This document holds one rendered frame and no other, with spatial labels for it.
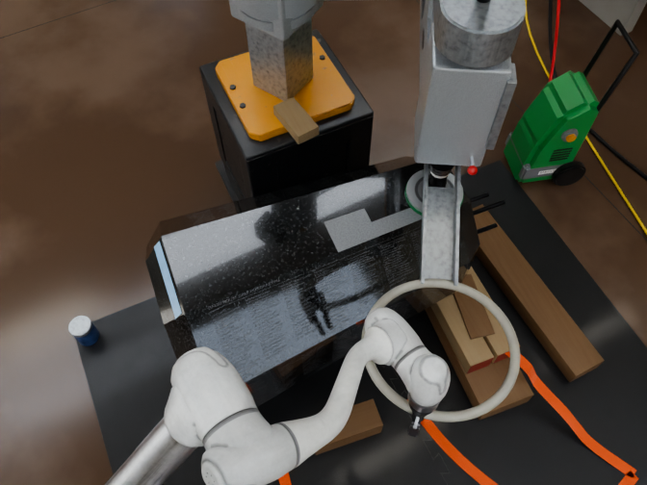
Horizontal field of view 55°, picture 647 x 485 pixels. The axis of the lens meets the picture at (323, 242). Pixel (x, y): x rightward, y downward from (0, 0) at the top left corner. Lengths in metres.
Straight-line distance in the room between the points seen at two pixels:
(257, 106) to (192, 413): 1.66
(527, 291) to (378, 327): 1.53
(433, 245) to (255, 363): 0.75
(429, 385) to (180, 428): 0.61
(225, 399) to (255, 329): 0.92
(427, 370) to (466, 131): 0.77
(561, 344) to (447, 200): 1.09
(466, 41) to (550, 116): 1.63
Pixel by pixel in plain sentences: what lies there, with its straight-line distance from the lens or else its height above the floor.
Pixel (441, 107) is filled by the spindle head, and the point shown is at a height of 1.39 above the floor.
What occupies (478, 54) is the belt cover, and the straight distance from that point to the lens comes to 1.72.
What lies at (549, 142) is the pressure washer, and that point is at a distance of 3.32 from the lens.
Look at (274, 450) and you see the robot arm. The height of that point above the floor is 1.46.
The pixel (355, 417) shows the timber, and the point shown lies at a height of 0.14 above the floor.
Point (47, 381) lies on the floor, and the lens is 3.16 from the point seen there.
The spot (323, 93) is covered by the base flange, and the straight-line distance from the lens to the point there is 2.76.
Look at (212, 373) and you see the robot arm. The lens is 1.34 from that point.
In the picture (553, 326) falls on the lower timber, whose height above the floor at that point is 0.11.
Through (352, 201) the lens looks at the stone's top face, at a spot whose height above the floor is 0.82.
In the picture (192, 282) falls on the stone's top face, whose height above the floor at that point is 0.82.
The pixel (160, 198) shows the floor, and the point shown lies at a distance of 3.48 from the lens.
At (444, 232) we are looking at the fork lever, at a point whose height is 0.94.
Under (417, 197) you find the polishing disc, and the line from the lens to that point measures 2.34.
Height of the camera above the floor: 2.74
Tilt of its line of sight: 59 degrees down
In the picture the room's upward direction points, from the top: 1 degrees counter-clockwise
